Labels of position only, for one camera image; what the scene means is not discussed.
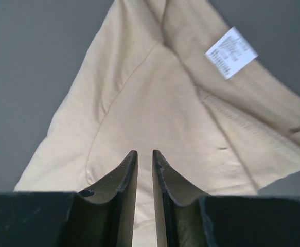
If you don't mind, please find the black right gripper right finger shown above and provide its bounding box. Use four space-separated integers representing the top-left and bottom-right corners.
152 150 300 246

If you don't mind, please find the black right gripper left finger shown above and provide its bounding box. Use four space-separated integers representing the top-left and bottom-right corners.
0 151 137 246

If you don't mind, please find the beige t shirt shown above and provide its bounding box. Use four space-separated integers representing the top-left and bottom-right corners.
15 1 300 246

